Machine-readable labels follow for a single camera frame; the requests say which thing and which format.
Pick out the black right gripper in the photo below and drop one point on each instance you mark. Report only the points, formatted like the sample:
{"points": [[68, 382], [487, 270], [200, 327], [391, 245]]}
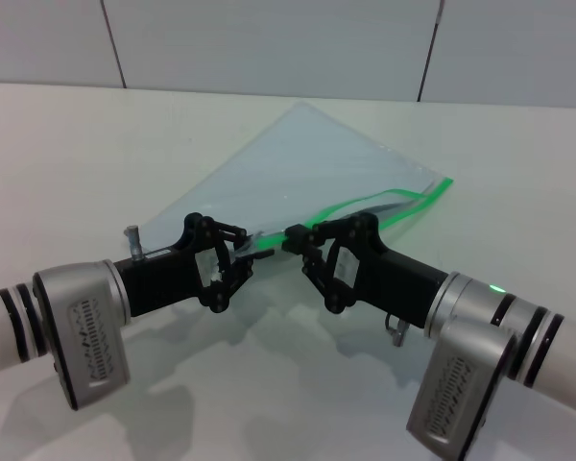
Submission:
{"points": [[393, 283]]}

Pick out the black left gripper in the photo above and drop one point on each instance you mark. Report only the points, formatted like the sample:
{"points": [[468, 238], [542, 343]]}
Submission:
{"points": [[158, 281]]}

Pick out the clear green-zipper document bag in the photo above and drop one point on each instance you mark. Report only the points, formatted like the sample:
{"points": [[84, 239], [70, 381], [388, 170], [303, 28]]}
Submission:
{"points": [[307, 163]]}

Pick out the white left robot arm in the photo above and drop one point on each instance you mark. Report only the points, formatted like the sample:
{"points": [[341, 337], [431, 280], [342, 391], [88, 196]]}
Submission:
{"points": [[0, 331]]}

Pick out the metal plug connector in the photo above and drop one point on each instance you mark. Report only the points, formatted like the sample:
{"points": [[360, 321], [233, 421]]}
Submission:
{"points": [[134, 242], [397, 331]]}

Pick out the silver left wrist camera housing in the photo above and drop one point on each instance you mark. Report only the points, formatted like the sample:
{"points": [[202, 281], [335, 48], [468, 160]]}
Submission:
{"points": [[81, 331]]}

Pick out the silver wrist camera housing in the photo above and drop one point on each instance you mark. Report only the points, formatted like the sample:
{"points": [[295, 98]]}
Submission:
{"points": [[456, 384], [81, 331]]}

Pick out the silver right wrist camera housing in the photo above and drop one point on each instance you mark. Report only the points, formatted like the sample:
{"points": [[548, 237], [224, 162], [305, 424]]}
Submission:
{"points": [[456, 384]]}

